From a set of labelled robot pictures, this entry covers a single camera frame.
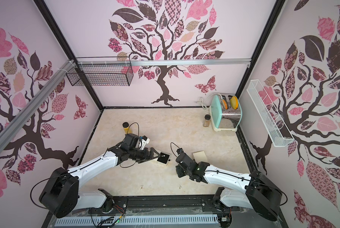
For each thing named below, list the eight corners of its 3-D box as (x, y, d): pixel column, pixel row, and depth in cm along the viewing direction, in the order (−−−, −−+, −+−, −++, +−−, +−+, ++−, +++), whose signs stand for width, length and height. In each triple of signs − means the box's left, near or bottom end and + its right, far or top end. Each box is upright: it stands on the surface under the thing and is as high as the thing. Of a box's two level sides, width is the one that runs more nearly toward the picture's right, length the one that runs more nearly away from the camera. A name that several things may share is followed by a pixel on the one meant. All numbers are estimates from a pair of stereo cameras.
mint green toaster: (212, 132, 106) (219, 115, 91) (207, 109, 122) (212, 92, 107) (236, 132, 106) (245, 115, 91) (228, 109, 121) (235, 92, 107)
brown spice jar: (203, 126, 109) (205, 119, 103) (202, 121, 113) (204, 114, 106) (208, 126, 109) (211, 119, 103) (207, 121, 113) (209, 114, 106)
